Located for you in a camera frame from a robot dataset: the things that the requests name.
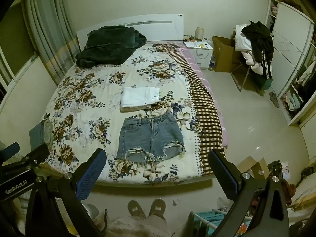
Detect grey striped curtain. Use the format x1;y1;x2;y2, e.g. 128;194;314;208
23;0;79;84

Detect metal folding chair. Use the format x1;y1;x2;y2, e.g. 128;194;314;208
231;63;272;95

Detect dark green blanket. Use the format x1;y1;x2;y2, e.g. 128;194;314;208
75;26;147;68

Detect teal drying rack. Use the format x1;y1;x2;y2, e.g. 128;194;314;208
189;209;247;237

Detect grey floor slipper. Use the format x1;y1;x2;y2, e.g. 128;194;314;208
269;92;280;108

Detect person's left slipper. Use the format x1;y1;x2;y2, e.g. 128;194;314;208
127;200;147;219

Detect person's slipper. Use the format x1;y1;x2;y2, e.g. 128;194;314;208
127;200;147;219
149;198;166;219

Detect white window frame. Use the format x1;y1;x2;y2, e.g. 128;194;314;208
0;52;40;114

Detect large cardboard box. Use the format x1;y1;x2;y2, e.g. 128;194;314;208
212;36;244;73

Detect blue denim shorts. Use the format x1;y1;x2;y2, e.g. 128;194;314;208
116;112;186;165

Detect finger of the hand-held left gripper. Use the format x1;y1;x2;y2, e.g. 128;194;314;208
0;144;50;172
0;142;20;162

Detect white folded pants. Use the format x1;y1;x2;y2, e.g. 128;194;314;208
120;87;160;111

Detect brown checkered blanket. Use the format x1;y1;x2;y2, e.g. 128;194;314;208
162;44;226;176

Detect white wardrobe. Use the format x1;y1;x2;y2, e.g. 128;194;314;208
265;0;316;126

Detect white bed headboard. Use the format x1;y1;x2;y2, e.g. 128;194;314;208
76;13;184;52

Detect white clothes pile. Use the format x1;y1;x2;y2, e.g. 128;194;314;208
234;25;264;75

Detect bed with floral sheet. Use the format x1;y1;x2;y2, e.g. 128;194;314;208
41;13;229;185

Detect grey folded cloth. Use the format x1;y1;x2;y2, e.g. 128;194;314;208
29;121;53;151

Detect person's right slipper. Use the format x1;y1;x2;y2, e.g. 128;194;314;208
149;198;166;219

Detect white nightstand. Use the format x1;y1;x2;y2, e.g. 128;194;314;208
184;41;214;70

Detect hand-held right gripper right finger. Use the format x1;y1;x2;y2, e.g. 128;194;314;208
208;149;289;237

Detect small flattened cardboard box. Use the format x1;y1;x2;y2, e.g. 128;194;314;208
237;156;270;179

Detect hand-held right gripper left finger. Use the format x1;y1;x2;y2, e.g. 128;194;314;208
25;149;107;237

